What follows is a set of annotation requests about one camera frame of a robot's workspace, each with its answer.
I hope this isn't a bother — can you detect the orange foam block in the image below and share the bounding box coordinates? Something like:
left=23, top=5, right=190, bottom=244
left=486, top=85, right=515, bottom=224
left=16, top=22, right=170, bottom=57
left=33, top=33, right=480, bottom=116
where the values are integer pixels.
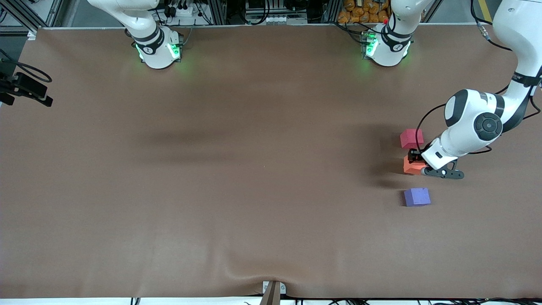
left=403, top=154, right=426, bottom=175

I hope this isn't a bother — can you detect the red foam block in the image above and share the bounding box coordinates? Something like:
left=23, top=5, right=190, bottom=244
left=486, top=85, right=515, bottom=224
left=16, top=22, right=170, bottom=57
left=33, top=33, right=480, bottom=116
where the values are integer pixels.
left=400, top=129, right=424, bottom=149

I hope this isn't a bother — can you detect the purple foam block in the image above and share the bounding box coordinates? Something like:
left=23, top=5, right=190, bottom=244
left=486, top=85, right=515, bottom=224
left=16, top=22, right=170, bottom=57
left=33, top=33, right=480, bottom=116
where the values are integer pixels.
left=404, top=188, right=431, bottom=207

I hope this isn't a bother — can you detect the pile of orange packets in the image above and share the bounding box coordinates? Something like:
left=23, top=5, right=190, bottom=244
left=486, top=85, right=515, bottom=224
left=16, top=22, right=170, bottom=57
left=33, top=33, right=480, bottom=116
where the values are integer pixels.
left=337, top=0, right=392, bottom=24

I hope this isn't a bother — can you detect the brown table mat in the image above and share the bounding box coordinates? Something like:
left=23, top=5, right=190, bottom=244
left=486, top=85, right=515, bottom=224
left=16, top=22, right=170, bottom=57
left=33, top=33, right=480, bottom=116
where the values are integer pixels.
left=0, top=25, right=542, bottom=299

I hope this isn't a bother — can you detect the white power strip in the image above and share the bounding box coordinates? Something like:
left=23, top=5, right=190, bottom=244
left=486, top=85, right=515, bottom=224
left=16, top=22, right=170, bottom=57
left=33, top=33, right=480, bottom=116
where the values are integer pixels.
left=163, top=3, right=196, bottom=18

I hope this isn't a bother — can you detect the white terminal block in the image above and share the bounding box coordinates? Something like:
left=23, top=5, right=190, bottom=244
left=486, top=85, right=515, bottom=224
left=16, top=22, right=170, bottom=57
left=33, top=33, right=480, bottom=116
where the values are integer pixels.
left=266, top=15, right=308, bottom=25

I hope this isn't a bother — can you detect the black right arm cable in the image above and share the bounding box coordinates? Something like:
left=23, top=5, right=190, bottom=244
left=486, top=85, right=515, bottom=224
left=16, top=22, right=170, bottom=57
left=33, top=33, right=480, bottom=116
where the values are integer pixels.
left=0, top=49, right=53, bottom=83

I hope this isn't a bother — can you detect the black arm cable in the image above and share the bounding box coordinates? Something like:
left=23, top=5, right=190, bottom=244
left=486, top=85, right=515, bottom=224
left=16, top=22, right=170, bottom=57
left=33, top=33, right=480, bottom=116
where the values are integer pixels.
left=0, top=49, right=53, bottom=83
left=415, top=0, right=542, bottom=155

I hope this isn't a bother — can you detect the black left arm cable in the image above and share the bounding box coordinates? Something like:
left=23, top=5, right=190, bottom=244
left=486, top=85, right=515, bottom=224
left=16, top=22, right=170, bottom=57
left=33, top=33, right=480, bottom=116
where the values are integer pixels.
left=415, top=0, right=542, bottom=155

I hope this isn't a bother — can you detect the aluminium corner frame rail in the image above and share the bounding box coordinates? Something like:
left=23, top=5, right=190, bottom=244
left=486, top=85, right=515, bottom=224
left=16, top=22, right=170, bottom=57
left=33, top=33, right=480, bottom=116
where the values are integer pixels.
left=0, top=0, right=65, bottom=41

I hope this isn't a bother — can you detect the aluminium frame profile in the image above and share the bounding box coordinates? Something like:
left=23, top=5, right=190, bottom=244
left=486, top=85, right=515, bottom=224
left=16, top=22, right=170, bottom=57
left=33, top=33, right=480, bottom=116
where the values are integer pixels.
left=207, top=0, right=228, bottom=25
left=323, top=0, right=343, bottom=24

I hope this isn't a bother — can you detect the silver metal bracket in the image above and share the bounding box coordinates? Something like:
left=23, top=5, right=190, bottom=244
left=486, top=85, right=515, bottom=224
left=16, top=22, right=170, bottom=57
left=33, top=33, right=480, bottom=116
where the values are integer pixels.
left=263, top=281, right=287, bottom=295

